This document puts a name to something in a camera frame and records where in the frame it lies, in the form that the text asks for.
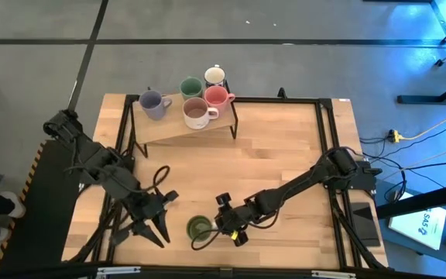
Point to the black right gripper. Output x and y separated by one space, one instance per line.
234 219

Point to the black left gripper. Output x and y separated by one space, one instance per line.
149 203

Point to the white lettered mug green inside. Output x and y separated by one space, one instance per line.
199 228

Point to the white mug with pink inside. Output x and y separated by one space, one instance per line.
196 114

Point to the purple mug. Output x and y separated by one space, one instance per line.
151 102

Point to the teal green mug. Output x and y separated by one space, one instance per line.
190 88

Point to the cream mug with blue pattern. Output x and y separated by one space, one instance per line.
214 75

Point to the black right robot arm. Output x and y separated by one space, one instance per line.
296 184

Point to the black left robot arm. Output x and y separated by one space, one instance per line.
107 170

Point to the black aluminium beam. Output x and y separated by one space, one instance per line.
223 273

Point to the wooden shelf riser black legs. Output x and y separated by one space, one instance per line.
169 129

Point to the black hazard-striped floor mat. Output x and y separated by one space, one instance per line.
41 232

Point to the black tablet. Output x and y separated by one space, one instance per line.
364 224

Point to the yellow power strip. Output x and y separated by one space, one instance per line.
395 135

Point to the white printed box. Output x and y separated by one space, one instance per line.
416 226

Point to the black slanted bar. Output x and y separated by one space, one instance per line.
424 199

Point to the silver beam bracket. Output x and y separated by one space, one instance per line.
333 274
118 270

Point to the black metal table frame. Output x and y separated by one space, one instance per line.
277 100

